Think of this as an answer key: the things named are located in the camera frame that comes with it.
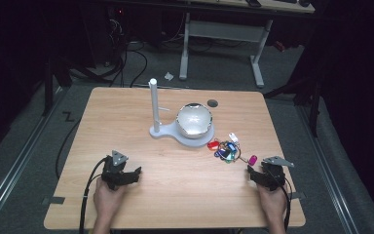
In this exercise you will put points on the small black device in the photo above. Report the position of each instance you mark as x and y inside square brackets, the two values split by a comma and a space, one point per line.
[304, 3]
[254, 3]

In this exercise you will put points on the crumpled white paper scrap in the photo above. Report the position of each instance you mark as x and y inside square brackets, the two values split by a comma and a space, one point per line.
[168, 76]

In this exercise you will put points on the grey tape strip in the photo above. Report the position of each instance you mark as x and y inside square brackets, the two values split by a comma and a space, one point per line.
[55, 200]
[298, 195]

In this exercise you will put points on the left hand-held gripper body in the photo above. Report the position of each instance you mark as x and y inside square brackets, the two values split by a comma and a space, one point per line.
[114, 172]

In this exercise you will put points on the shiny metal bowl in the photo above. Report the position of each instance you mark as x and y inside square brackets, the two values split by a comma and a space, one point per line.
[194, 122]

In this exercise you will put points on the desk with white legs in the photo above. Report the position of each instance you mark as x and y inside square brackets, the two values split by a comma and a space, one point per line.
[224, 31]

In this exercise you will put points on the white stand with pole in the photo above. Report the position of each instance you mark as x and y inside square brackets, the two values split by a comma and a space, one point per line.
[155, 104]

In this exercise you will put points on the black metal stand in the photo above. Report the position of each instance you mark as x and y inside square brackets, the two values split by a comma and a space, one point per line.
[48, 87]
[315, 104]

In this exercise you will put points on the dark equipment box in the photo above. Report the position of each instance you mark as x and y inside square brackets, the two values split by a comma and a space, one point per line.
[105, 35]

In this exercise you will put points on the round black table grommet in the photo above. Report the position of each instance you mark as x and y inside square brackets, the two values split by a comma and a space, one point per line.
[212, 103]

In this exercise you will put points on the person's right hand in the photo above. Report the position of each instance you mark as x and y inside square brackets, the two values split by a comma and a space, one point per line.
[274, 203]

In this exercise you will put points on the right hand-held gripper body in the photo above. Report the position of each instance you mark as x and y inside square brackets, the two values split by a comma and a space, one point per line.
[272, 177]

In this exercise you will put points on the person's left hand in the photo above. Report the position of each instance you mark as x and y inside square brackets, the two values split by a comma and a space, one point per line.
[106, 201]

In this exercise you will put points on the metal floor rail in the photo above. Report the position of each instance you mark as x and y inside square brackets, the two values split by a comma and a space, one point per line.
[16, 161]
[329, 169]

